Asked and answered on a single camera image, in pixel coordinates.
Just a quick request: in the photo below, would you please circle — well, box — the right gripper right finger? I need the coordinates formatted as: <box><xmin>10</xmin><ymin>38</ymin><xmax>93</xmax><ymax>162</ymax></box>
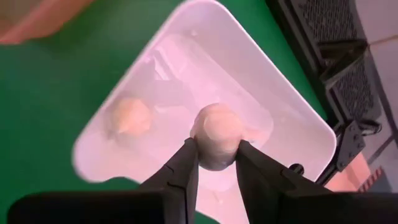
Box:
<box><xmin>234</xmin><ymin>139</ymin><xmax>331</xmax><ymax>224</ymax></box>

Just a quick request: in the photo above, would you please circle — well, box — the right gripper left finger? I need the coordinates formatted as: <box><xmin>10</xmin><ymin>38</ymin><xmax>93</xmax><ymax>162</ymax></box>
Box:
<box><xmin>138</xmin><ymin>138</ymin><xmax>200</xmax><ymax>224</ymax></box>

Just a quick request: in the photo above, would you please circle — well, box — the white garlic bulb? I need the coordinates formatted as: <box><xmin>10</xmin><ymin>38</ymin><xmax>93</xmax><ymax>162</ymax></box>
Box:
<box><xmin>107</xmin><ymin>98</ymin><xmax>153</xmax><ymax>141</ymax></box>
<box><xmin>190</xmin><ymin>103</ymin><xmax>244</xmax><ymax>171</ymax></box>

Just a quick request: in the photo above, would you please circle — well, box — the light wooden side board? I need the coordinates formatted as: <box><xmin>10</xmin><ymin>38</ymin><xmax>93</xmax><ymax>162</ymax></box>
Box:
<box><xmin>323</xmin><ymin>152</ymin><xmax>374</xmax><ymax>192</ymax></box>

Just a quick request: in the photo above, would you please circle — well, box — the black hazard-striped floor mat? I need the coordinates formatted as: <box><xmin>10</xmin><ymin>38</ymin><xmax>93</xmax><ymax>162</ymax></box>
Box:
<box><xmin>357</xmin><ymin>166</ymin><xmax>384</xmax><ymax>194</ymax></box>

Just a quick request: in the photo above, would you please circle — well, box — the white plastic basket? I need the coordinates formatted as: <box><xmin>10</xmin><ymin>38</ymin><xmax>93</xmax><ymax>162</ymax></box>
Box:
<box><xmin>72</xmin><ymin>0</ymin><xmax>338</xmax><ymax>224</ymax></box>

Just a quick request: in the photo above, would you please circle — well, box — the black perforated computer case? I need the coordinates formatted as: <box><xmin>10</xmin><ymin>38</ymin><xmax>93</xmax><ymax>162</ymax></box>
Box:
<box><xmin>267</xmin><ymin>0</ymin><xmax>384</xmax><ymax>125</ymax></box>

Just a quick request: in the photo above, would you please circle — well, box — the tan translucent plastic basket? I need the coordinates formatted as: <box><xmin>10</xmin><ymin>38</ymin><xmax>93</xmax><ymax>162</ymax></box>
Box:
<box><xmin>0</xmin><ymin>0</ymin><xmax>94</xmax><ymax>45</ymax></box>

